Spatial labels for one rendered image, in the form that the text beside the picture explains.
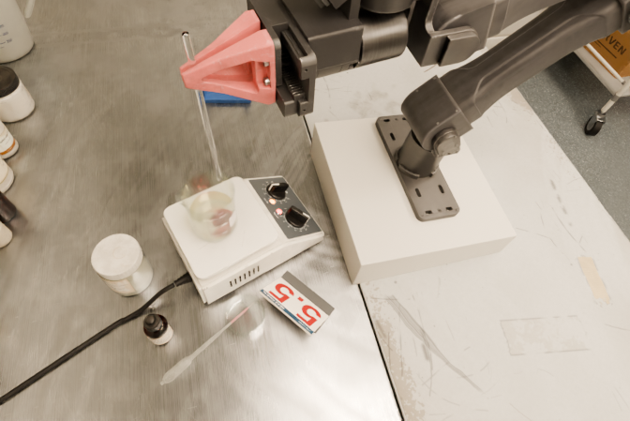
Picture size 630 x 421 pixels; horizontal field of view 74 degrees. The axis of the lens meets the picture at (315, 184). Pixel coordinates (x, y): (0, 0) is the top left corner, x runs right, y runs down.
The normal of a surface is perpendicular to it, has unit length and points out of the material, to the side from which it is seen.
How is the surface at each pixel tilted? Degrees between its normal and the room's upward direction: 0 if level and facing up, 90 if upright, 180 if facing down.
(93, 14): 0
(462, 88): 42
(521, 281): 0
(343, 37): 90
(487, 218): 4
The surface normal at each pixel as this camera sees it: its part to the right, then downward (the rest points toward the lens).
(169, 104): 0.09, -0.56
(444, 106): -0.54, -0.25
